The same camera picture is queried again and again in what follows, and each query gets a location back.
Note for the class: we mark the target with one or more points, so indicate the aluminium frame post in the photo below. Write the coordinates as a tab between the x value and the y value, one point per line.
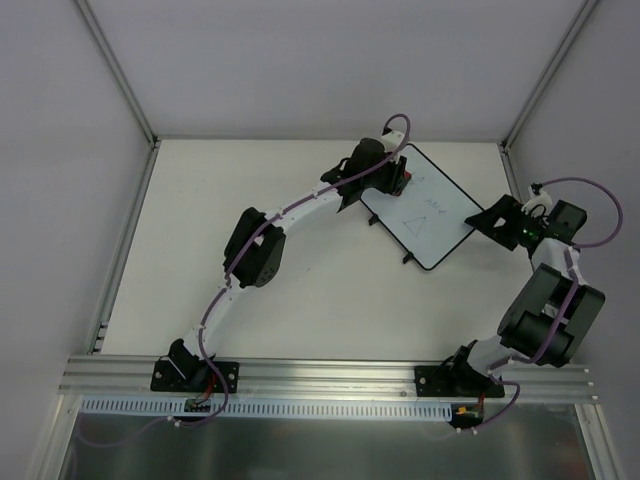
552	67
98	35

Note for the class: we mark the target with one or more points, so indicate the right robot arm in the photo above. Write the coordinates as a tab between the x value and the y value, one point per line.
551	315

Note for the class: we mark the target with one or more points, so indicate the left aluminium frame post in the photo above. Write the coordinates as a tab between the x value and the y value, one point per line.
98	35

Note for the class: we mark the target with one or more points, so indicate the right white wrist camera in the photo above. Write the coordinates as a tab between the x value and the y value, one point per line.
537	196

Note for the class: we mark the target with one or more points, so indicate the wire whiteboard stand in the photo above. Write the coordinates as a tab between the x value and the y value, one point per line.
385	235

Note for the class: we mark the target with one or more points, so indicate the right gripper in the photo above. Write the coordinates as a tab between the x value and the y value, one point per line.
507	220

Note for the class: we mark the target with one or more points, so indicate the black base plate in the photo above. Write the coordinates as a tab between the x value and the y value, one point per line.
167	378
435	382

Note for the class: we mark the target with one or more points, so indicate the aluminium mounting rail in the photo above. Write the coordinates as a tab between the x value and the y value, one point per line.
323	379

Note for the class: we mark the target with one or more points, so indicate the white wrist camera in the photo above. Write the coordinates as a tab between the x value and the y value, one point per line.
537	196
393	141

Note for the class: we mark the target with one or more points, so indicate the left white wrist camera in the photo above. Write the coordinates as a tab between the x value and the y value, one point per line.
393	141

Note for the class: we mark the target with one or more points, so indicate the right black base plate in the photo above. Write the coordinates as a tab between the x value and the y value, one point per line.
435	382

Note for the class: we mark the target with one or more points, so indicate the small black-framed whiteboard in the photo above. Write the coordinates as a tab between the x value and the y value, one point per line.
428	219

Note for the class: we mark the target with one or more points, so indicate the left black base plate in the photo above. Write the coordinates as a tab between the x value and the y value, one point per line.
167	378

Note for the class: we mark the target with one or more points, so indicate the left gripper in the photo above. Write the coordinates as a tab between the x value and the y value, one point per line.
396	176

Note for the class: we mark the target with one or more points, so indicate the white slotted cable duct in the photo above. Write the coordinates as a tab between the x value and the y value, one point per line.
269	408

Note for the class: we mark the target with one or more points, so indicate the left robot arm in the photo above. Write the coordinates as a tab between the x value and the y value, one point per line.
253	254

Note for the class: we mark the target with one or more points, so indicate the right aluminium frame post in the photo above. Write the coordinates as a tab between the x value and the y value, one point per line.
552	67

